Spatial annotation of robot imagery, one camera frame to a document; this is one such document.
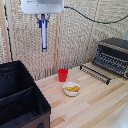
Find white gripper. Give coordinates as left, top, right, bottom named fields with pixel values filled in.
left=20, top=0, right=65, bottom=29

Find red plastic cup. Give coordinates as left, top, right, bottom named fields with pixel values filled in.
left=57, top=68, right=69, bottom=83

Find yellow food pieces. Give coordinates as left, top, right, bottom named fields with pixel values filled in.
left=64, top=85, right=81, bottom=94

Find black toaster oven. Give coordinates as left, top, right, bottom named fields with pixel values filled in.
left=91, top=37, right=128, bottom=80

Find white bowl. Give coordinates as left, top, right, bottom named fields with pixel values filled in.
left=62, top=81, right=82, bottom=98

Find black fabric storage bin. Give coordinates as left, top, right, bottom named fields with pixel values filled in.
left=0, top=60, right=52, bottom=128

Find wooden post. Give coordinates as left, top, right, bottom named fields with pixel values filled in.
left=52, top=13, right=63, bottom=75

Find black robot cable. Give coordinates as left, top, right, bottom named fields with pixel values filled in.
left=63, top=5, right=128, bottom=25

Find black wire oven rack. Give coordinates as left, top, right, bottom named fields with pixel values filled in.
left=79, top=63, right=112, bottom=86

